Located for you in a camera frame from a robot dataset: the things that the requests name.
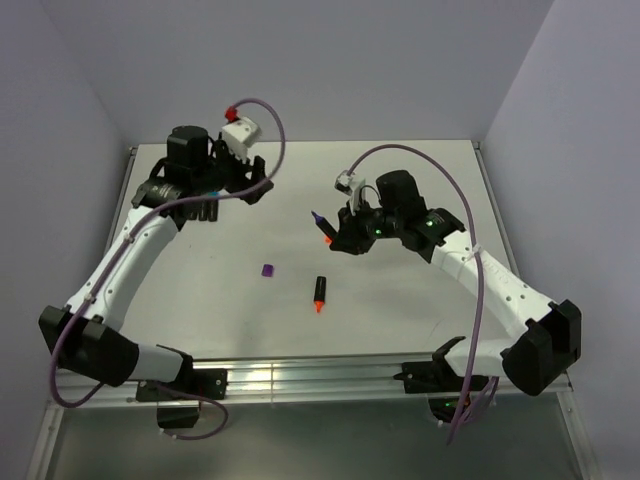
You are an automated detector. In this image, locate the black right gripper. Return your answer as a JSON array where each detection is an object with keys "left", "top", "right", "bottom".
[{"left": 330, "top": 197, "right": 403, "bottom": 255}]

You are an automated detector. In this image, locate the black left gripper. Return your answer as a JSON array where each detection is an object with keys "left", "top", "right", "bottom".
[{"left": 193, "top": 137, "right": 274, "bottom": 205}]

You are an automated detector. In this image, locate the black purple tip highlighter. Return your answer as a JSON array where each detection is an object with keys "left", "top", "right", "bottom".
[{"left": 311, "top": 211, "right": 337, "bottom": 241}]

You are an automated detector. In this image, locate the black blue tip highlighter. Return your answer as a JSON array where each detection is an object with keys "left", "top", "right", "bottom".
[{"left": 207, "top": 201, "right": 219, "bottom": 222}]

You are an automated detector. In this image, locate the black green tip highlighter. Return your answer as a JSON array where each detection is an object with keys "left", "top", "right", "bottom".
[{"left": 198, "top": 202, "right": 209, "bottom": 222}]

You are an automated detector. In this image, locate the purple pen cap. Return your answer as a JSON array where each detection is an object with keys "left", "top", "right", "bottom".
[{"left": 262, "top": 264, "right": 275, "bottom": 278}]

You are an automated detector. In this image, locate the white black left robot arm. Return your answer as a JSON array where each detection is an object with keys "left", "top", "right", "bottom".
[{"left": 38, "top": 117, "right": 273, "bottom": 399}]

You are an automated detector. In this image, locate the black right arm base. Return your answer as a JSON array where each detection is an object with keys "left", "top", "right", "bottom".
[{"left": 393, "top": 352, "right": 464, "bottom": 424}]

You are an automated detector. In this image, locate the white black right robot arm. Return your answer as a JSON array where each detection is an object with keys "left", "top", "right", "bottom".
[{"left": 327, "top": 170, "right": 581, "bottom": 396}]

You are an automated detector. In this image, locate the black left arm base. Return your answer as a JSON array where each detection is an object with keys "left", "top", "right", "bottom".
[{"left": 135, "top": 368, "right": 229, "bottom": 439}]

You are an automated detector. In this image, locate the black orange tip highlighter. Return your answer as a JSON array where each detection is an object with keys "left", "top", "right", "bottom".
[{"left": 313, "top": 276, "right": 327, "bottom": 313}]

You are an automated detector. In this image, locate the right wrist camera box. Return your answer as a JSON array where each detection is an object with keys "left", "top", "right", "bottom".
[{"left": 334, "top": 170, "right": 366, "bottom": 215}]

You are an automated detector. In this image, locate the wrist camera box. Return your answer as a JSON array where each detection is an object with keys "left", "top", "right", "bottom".
[
  {"left": 334, "top": 170, "right": 366, "bottom": 215},
  {"left": 220, "top": 106, "right": 262, "bottom": 163}
]

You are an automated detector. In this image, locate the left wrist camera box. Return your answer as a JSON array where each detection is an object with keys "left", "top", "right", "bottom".
[{"left": 220, "top": 106, "right": 262, "bottom": 163}]

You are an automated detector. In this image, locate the aluminium front rail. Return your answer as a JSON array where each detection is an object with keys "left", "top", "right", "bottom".
[{"left": 49, "top": 352, "right": 572, "bottom": 409}]

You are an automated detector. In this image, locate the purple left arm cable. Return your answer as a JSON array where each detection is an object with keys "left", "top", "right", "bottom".
[{"left": 49, "top": 98, "right": 286, "bottom": 441}]

